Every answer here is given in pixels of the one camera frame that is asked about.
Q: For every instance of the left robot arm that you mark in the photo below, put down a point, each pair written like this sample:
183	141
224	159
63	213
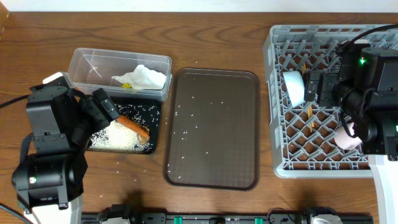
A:
49	178

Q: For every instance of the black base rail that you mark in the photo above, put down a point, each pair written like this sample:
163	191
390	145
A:
125	214

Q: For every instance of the foil snack wrapper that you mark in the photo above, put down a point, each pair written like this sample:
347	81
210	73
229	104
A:
126	86

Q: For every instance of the pink cup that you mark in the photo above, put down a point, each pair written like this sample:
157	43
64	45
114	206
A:
345	142

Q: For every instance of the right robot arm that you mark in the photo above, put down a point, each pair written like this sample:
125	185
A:
365	88

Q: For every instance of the clear plastic bin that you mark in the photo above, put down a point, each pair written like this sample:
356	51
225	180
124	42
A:
91	69

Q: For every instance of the black plastic bin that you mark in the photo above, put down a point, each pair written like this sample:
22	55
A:
154	115

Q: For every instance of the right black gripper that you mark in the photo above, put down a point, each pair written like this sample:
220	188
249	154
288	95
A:
327	80

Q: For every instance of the light blue rice bowl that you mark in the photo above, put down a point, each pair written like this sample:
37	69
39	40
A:
295	87

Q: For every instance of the white napkin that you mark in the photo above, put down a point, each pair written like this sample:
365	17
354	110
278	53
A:
143	78

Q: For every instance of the spilled rice pile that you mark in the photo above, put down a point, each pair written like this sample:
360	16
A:
118	138

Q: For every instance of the grey dishwasher rack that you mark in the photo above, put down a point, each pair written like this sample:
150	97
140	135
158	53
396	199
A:
297	152

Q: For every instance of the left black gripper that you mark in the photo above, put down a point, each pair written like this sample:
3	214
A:
94	106

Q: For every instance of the orange carrot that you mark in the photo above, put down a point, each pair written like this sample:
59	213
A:
125	121

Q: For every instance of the brown plastic serving tray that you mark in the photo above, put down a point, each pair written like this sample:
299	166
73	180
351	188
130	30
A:
213	139

